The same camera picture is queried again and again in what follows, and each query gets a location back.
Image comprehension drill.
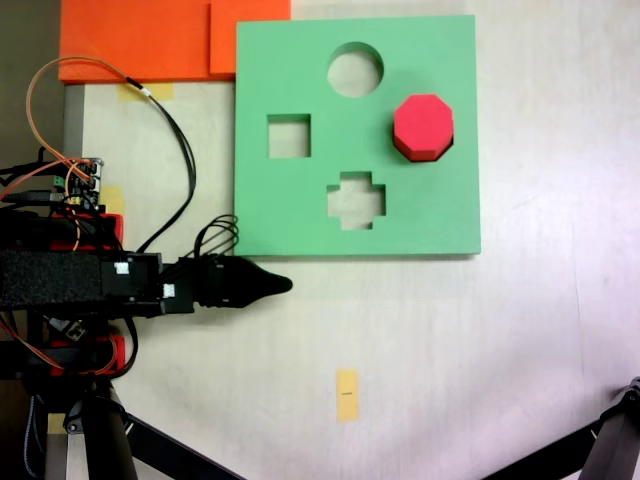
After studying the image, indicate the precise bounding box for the orange looped wire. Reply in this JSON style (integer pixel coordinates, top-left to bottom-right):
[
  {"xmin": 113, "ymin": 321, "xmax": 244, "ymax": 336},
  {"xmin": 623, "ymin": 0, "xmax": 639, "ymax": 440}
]
[{"xmin": 25, "ymin": 56, "xmax": 131, "ymax": 174}]

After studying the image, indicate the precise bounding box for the black servo cable bundle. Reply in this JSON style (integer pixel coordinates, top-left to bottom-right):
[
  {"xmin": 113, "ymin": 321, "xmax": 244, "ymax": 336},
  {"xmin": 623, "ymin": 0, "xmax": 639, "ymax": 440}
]
[{"xmin": 193, "ymin": 214, "xmax": 240, "ymax": 261}]

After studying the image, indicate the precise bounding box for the circuit board with red LED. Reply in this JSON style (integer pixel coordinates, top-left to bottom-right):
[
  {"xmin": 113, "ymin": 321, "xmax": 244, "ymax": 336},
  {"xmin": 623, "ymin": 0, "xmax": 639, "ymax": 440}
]
[{"xmin": 47, "ymin": 317, "xmax": 86, "ymax": 344}]

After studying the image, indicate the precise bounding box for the black twin cable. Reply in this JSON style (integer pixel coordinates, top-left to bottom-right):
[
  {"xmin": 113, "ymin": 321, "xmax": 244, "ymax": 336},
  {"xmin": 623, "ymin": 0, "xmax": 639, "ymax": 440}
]
[{"xmin": 124, "ymin": 77, "xmax": 197, "ymax": 254}]

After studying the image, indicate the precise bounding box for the black USB cable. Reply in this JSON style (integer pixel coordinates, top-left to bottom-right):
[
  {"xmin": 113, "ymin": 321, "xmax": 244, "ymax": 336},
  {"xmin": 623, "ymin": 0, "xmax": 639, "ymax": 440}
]
[{"xmin": 0, "ymin": 189, "xmax": 66, "ymax": 205}]

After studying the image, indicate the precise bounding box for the yellow tape marker with line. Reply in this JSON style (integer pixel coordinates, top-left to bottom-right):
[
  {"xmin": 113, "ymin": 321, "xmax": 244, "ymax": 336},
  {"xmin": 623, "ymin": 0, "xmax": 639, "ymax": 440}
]
[{"xmin": 335, "ymin": 368, "xmax": 361, "ymax": 424}]

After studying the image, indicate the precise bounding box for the black table clamp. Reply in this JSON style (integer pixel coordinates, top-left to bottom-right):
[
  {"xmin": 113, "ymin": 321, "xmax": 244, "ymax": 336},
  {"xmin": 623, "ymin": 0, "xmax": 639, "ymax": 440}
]
[
  {"xmin": 0, "ymin": 209, "xmax": 121, "ymax": 251},
  {"xmin": 0, "ymin": 344, "xmax": 114, "ymax": 384}
]

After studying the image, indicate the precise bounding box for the red octagonal pillar block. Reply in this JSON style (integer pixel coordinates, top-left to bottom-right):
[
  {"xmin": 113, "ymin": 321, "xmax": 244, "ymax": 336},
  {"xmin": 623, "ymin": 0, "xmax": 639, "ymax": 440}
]
[{"xmin": 391, "ymin": 93, "xmax": 456, "ymax": 164}]

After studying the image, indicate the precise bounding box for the thin black tripod brace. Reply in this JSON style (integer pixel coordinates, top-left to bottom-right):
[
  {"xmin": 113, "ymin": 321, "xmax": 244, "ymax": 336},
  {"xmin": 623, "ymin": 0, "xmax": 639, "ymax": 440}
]
[
  {"xmin": 479, "ymin": 418, "xmax": 601, "ymax": 480},
  {"xmin": 122, "ymin": 412, "xmax": 246, "ymax": 480}
]

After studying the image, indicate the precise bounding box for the circuit board with green terminal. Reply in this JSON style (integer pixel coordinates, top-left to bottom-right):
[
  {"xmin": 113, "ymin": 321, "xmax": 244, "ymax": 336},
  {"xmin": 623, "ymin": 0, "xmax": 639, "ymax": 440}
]
[{"xmin": 52, "ymin": 157, "xmax": 107, "ymax": 211}]

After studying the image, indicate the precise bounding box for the green shape-hole board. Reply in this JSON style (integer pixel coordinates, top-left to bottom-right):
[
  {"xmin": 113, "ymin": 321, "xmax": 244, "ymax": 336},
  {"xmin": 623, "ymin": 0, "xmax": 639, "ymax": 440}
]
[{"xmin": 232, "ymin": 14, "xmax": 484, "ymax": 260}]

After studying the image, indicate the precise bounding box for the braided black cable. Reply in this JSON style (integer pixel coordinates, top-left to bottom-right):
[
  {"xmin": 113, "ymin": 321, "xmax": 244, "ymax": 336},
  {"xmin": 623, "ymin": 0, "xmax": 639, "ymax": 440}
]
[{"xmin": 22, "ymin": 394, "xmax": 44, "ymax": 477}]

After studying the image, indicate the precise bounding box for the red base mount plate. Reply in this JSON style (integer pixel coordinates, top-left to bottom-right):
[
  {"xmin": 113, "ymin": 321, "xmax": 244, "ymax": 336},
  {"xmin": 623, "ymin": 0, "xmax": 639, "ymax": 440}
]
[
  {"xmin": 52, "ymin": 212, "xmax": 125, "ymax": 251},
  {"xmin": 48, "ymin": 334, "xmax": 126, "ymax": 376}
]

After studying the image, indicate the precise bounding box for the notched black tripod leg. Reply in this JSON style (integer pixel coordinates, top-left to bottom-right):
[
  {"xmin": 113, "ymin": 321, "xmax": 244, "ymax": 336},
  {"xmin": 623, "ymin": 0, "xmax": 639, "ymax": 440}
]
[{"xmin": 582, "ymin": 374, "xmax": 640, "ymax": 480}]

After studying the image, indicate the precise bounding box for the thick black tripod leg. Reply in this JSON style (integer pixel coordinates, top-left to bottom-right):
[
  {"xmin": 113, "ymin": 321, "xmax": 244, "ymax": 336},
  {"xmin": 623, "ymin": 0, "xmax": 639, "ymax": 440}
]
[{"xmin": 44, "ymin": 379, "xmax": 139, "ymax": 480}]

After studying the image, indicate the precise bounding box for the large orange flat block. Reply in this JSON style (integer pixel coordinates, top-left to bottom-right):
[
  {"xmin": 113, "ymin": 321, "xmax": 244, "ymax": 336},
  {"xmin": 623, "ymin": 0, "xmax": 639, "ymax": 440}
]
[{"xmin": 58, "ymin": 0, "xmax": 212, "ymax": 84}]

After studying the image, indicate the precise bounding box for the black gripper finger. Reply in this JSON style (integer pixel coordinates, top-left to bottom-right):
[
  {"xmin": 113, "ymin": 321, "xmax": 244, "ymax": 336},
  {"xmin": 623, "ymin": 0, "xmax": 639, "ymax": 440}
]
[{"xmin": 231, "ymin": 257, "xmax": 294, "ymax": 312}]

